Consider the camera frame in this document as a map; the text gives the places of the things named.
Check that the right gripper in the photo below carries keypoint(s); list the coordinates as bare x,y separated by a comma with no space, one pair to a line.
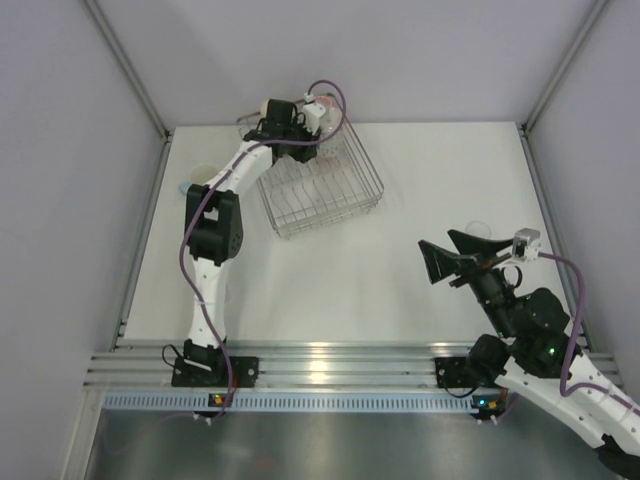
475,259

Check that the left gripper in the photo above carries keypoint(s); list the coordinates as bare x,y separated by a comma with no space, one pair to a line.
306,153

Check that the pink patterned mug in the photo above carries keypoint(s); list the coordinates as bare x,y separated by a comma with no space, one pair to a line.
327,101

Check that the white mug orange interior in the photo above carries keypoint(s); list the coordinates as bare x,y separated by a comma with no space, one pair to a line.
331,136

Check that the light blue mug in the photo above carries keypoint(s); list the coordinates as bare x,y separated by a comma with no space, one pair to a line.
200,175

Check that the cream floral mug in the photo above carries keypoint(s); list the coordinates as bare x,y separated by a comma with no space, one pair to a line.
264,109

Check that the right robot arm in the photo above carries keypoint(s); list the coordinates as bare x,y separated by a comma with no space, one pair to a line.
534,351

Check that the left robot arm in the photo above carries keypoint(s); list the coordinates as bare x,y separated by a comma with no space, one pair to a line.
213,237

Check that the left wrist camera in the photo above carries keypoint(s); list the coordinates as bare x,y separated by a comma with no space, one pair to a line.
313,112

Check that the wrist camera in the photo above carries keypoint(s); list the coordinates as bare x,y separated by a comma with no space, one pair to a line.
313,112
526,245

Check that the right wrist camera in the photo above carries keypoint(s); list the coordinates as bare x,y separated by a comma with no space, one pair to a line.
526,245

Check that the wire dish rack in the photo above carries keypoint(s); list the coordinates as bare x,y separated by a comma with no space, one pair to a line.
302,196

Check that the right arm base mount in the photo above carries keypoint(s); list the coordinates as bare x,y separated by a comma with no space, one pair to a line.
465,372

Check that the aluminium frame post left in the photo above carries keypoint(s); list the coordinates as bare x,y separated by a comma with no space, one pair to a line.
109,36

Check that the aluminium frame post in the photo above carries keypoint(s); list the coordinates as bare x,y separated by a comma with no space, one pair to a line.
109,36
578,41

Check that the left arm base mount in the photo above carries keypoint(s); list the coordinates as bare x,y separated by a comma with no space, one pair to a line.
211,370

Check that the aluminium frame post right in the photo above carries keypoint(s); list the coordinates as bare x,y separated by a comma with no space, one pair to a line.
578,41

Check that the aluminium mounting rail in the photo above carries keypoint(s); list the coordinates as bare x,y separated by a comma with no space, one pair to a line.
286,366

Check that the slotted cable duct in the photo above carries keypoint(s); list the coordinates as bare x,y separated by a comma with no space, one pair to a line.
295,402

